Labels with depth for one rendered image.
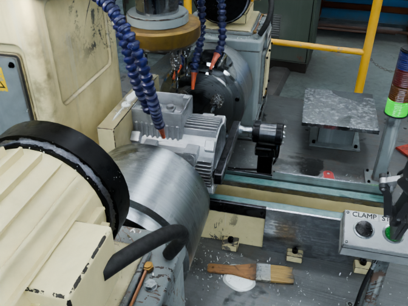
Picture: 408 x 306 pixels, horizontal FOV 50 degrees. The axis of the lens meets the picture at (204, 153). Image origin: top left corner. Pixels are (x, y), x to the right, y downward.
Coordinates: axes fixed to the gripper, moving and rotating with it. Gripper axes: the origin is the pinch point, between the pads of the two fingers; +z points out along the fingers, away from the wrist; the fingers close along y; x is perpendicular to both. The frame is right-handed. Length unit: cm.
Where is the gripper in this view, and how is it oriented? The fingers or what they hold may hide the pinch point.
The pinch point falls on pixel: (399, 224)
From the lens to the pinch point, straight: 81.9
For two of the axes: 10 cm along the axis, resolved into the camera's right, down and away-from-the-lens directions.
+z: 0.9, 5.5, 8.3
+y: -9.7, -1.3, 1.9
